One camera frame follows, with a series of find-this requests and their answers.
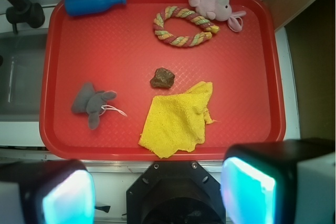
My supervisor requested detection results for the gray sink basin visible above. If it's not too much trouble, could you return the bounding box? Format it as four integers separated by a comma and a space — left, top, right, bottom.
1, 29, 48, 122

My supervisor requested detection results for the gray plush animal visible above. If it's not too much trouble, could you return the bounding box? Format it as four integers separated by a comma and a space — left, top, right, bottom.
71, 82, 127, 130

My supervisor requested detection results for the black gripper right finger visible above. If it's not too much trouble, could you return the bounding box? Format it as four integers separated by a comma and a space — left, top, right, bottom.
220, 138, 335, 223

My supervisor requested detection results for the blue plastic bottle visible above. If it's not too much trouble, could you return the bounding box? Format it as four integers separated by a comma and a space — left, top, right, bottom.
64, 0, 127, 17

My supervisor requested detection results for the brown rock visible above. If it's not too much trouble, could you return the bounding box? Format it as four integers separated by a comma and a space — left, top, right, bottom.
150, 68, 175, 89

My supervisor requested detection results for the yellow cloth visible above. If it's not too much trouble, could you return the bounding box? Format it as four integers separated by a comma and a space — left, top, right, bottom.
138, 81, 215, 159

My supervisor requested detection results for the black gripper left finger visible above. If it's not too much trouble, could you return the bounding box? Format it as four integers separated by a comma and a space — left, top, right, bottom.
1, 160, 96, 223

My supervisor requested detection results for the black faucet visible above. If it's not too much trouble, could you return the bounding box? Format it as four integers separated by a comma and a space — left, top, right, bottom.
5, 0, 45, 35

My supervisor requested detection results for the multicolour rope ring toy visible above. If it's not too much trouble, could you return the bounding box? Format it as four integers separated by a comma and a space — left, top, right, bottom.
153, 6, 220, 47

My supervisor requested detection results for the pink plush animal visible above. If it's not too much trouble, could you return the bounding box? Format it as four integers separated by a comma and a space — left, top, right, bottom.
188, 0, 246, 33

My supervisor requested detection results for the red plastic tray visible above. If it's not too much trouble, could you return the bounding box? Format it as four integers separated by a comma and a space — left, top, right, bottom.
39, 0, 286, 161

